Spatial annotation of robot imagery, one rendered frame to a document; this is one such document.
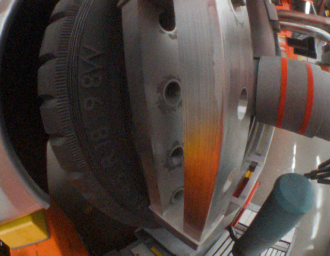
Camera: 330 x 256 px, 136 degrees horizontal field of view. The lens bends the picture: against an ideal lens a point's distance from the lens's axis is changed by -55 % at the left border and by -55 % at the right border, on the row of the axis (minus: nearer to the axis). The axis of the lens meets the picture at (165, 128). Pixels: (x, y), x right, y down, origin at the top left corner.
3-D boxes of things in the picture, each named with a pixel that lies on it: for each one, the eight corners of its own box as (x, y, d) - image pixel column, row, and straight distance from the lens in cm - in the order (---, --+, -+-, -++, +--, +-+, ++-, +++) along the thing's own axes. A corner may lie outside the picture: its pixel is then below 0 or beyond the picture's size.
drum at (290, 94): (253, 110, 41) (254, 56, 39) (321, 130, 42) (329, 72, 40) (235, 127, 28) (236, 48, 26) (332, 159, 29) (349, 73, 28)
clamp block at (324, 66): (314, 77, 52) (314, 60, 52) (335, 85, 55) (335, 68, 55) (317, 78, 47) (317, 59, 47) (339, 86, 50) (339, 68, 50)
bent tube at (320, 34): (277, 45, 51) (273, 15, 54) (328, 57, 53) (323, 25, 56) (272, 30, 34) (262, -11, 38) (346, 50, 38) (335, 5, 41)
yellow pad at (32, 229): (42, 193, 39) (32, 177, 37) (50, 239, 30) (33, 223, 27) (10, 208, 46) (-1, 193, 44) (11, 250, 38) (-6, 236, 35)
